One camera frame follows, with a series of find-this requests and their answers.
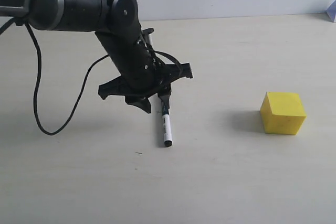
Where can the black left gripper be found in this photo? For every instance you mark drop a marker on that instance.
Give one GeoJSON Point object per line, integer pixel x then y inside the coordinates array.
{"type": "Point", "coordinates": [165, 75]}

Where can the black and white whiteboard marker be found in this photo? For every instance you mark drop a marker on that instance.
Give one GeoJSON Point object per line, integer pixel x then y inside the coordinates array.
{"type": "Point", "coordinates": [167, 131]}

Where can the yellow foam cube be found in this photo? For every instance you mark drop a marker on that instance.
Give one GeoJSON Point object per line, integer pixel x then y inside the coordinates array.
{"type": "Point", "coordinates": [282, 113]}

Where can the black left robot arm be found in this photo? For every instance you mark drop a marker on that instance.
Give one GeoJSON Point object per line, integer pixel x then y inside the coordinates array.
{"type": "Point", "coordinates": [144, 72]}

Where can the white folded paper card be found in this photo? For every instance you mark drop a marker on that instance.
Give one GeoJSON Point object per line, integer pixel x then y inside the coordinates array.
{"type": "Point", "coordinates": [331, 12]}

